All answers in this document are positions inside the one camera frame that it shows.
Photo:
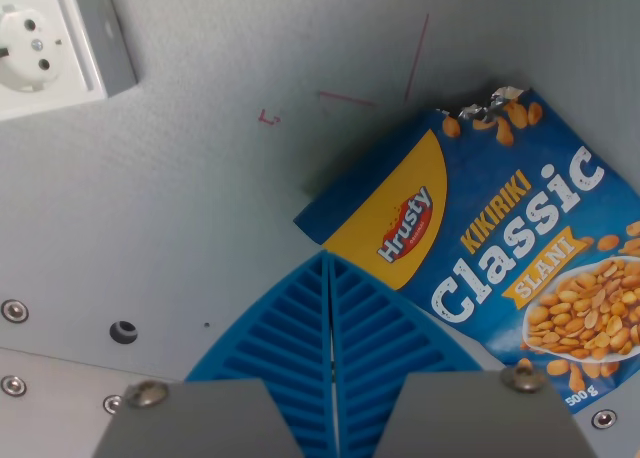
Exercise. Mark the blue peanut snack bag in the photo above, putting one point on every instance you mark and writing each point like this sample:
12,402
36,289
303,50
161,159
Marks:
505,238

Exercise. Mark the grey socket mounting box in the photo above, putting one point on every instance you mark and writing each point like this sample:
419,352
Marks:
107,33

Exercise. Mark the silver table screw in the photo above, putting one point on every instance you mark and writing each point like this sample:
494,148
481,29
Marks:
112,404
13,385
14,311
603,418

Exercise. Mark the white wall power socket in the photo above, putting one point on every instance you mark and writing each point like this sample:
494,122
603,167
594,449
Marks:
37,48

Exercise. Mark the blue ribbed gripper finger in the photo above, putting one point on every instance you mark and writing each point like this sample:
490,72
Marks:
380,338
280,328

